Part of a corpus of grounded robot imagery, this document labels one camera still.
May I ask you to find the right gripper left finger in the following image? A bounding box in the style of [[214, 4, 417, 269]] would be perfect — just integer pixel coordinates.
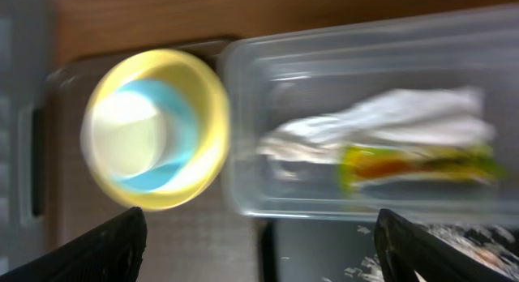
[[1, 207, 147, 282]]

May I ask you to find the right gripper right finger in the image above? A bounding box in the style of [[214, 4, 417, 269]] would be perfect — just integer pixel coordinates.
[[374, 209, 513, 282]]

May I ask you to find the white cup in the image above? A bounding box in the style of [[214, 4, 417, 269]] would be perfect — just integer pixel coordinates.
[[82, 92, 169, 179]]

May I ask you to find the white napkin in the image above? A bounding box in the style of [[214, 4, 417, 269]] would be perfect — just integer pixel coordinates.
[[257, 86, 495, 165]]

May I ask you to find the dark brown serving tray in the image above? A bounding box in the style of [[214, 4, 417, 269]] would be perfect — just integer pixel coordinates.
[[44, 50, 262, 282]]

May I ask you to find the black tray bin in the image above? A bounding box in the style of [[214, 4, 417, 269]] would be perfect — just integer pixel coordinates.
[[261, 219, 376, 282]]

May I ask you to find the light blue bowl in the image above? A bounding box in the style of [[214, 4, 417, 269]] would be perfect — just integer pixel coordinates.
[[110, 79, 199, 193]]

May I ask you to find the yellow plate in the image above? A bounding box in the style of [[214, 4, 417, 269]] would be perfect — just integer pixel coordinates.
[[80, 49, 230, 211]]

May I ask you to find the clear plastic bin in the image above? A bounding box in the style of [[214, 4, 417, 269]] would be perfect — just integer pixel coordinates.
[[217, 4, 518, 224]]

